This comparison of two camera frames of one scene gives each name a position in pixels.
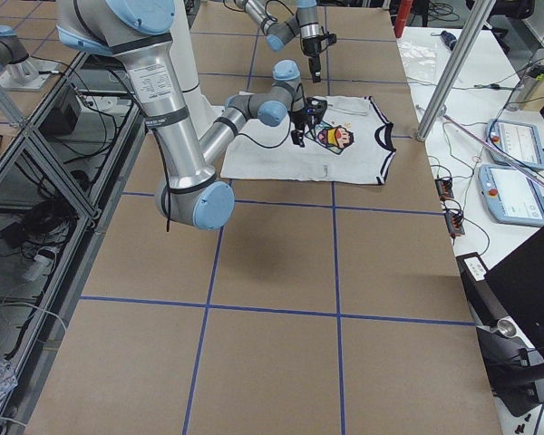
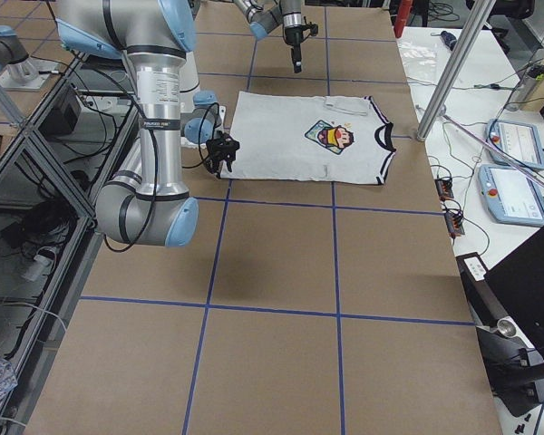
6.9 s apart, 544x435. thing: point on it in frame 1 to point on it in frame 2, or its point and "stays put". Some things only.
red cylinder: x=404 y=8 stays put
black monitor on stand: x=518 y=313 stays put
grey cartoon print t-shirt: x=352 y=143 stays put
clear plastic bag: x=420 y=59 stays put
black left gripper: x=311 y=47 to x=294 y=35
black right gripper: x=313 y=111 to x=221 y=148
